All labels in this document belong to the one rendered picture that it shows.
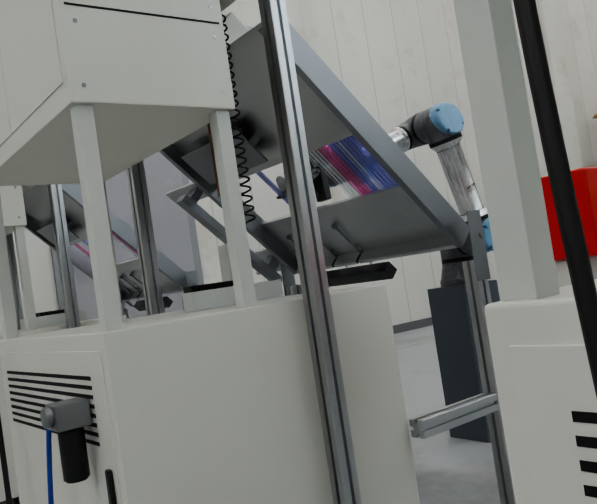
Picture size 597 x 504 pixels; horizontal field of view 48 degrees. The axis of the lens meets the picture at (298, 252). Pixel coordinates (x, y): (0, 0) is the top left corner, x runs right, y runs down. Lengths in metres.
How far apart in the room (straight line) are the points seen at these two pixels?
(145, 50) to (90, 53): 0.10
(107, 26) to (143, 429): 0.69
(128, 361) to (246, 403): 0.24
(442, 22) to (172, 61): 6.80
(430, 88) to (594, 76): 3.17
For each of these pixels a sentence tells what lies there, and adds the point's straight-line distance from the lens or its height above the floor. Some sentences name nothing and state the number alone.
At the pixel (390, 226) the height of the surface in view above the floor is 0.76.
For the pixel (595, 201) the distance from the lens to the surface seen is 1.32.
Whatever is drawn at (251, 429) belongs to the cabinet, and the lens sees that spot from 1.27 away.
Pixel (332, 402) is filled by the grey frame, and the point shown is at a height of 0.41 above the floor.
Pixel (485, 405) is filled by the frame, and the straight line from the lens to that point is 1.68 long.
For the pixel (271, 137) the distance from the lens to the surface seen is 1.74.
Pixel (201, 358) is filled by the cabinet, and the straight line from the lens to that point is 1.21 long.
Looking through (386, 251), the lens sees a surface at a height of 0.70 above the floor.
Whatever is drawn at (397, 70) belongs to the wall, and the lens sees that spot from 7.24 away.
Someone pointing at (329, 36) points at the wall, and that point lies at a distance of 6.79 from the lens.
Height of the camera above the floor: 0.66
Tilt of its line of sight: 2 degrees up
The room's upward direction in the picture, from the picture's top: 9 degrees counter-clockwise
